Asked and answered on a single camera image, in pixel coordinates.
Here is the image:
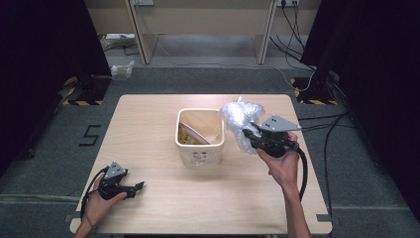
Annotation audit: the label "black curtain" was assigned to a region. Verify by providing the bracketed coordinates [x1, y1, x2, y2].
[0, 0, 112, 178]
[299, 0, 420, 222]

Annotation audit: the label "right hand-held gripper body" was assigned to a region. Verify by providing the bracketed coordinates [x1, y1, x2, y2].
[250, 113, 302, 159]

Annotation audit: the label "white wall socket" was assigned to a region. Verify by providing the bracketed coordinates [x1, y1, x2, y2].
[275, 0, 300, 8]

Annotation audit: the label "cream plastic waste bin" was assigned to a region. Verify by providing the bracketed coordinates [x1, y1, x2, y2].
[174, 107, 226, 168]

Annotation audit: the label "black stand base striped tape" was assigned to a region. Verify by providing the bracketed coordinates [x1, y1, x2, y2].
[289, 75, 340, 106]
[61, 74, 113, 107]

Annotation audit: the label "white flat box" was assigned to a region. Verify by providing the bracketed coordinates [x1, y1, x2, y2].
[104, 32, 137, 42]

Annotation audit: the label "person's right hand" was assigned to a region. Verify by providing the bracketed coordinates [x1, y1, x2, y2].
[256, 131, 300, 190]

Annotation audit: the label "yellow wrapper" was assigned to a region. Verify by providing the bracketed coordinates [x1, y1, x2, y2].
[177, 123, 196, 145]

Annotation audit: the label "small clear plastic bag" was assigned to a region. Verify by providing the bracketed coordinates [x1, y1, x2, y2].
[110, 59, 136, 80]

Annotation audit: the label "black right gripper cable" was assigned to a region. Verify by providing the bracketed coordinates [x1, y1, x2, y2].
[290, 144, 309, 202]

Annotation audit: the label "person's left hand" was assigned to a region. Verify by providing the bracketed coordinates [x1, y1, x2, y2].
[83, 178, 128, 229]

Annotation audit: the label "dark wristband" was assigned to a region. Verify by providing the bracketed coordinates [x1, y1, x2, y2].
[82, 212, 99, 232]

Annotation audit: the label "light wooden desk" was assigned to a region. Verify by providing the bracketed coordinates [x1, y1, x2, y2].
[83, 0, 322, 65]

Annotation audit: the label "black hanging cables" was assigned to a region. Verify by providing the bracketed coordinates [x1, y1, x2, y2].
[268, 0, 319, 72]

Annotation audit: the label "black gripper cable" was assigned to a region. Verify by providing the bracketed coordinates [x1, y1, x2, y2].
[290, 144, 309, 202]
[79, 166, 110, 222]

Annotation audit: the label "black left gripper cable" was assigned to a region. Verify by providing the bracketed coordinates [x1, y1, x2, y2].
[79, 166, 110, 222]

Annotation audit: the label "black floor cable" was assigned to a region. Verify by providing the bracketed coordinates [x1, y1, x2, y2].
[297, 112, 352, 220]

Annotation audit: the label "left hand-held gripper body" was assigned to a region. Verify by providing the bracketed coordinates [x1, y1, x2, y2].
[98, 161, 129, 200]

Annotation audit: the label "white paper piece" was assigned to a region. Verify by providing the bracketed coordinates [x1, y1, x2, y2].
[179, 121, 213, 146]

